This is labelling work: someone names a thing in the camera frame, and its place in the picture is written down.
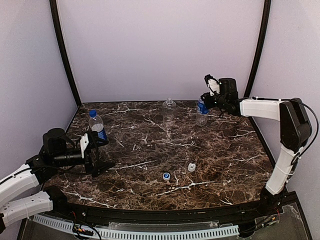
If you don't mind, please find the small circuit board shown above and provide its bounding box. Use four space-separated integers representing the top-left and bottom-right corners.
71 224 94 237

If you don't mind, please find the black frame post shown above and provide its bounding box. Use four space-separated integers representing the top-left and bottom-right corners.
243 0 272 100
49 0 82 108

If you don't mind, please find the white cap water bottle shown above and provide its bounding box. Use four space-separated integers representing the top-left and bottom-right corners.
195 98 209 127

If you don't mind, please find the clear bottle cap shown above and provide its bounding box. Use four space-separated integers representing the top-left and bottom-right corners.
187 162 196 172

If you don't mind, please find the white slotted cable duct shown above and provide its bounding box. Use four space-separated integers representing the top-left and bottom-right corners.
33 214 240 240

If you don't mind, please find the white blue bottle cap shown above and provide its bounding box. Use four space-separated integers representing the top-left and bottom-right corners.
162 172 171 181

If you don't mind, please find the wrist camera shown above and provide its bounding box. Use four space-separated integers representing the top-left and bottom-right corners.
204 74 221 96
80 133 89 158

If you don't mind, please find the blue cap water bottle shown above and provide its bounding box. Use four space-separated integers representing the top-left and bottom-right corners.
89 109 108 140

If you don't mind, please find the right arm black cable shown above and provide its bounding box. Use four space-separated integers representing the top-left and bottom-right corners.
289 98 320 166

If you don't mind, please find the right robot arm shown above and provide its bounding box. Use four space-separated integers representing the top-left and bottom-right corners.
200 74 312 196

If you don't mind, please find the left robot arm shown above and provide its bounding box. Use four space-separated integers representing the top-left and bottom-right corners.
0 128 115 231

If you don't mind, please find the right black frame post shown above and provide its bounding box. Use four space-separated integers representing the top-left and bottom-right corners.
243 0 272 100

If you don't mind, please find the left black frame post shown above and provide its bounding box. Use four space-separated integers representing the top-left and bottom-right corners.
49 0 82 108

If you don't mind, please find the black front table rail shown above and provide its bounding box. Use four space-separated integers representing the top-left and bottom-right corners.
44 186 299 226

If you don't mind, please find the clear unlabeled plastic bottle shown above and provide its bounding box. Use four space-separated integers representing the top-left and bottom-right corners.
162 97 177 128

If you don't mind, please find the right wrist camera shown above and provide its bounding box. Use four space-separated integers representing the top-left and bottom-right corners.
204 74 221 96

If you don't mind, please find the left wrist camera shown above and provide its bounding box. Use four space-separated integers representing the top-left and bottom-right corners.
80 133 89 158

